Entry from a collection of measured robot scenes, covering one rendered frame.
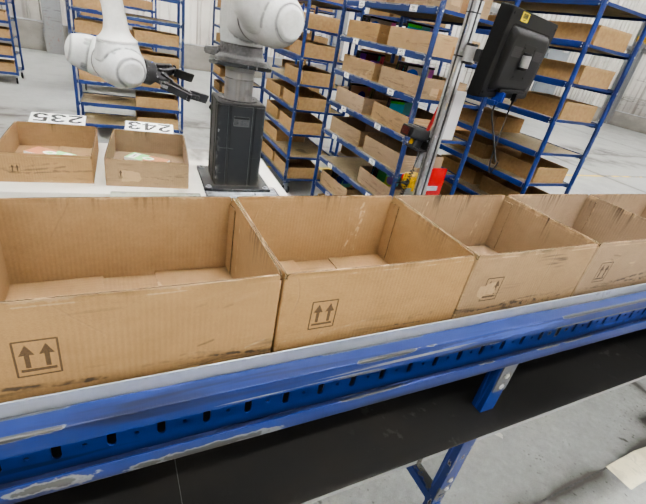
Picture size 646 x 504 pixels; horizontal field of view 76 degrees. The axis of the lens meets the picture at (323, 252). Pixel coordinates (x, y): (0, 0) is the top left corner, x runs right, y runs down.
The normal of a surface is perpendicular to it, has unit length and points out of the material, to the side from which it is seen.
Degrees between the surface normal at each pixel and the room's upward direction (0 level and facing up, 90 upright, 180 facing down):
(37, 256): 90
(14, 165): 91
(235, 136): 90
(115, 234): 89
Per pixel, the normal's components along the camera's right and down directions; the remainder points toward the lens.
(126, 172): 0.31, 0.52
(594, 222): -0.89, 0.07
